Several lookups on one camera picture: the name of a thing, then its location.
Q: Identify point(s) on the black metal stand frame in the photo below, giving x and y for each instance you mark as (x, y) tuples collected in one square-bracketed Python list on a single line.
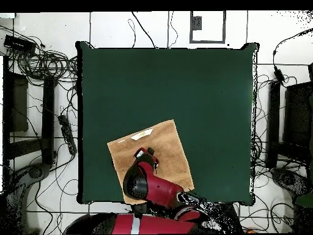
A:
[(48, 117), (273, 117)]

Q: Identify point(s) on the small orange object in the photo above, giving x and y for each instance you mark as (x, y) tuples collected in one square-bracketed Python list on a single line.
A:
[(251, 231)]

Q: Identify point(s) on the dark green table cloth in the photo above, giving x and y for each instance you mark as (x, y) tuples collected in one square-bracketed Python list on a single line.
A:
[(146, 85)]

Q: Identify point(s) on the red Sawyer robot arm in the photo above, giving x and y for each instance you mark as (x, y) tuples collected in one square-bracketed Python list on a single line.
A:
[(159, 188)]

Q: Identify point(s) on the grey floor outlet box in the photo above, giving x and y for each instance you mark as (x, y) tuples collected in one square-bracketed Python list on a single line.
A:
[(196, 23)]

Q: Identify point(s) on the grey wheeled base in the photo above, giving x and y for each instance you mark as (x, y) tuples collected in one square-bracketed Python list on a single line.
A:
[(36, 172), (287, 178)]

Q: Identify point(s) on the black electronics box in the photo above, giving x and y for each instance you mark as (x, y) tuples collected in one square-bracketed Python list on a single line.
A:
[(18, 44)]

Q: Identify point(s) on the grey floor hatch frame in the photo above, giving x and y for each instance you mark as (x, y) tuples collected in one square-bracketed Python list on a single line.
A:
[(207, 42)]

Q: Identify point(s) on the black power strip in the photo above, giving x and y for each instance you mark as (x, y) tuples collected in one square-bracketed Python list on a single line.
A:
[(231, 217), (67, 133)]

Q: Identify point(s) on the dark green fabric item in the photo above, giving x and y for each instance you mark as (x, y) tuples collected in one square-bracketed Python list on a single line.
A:
[(305, 200)]

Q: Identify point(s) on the orange-tan terry towel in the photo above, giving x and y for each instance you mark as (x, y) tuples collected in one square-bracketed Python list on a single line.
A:
[(171, 151)]

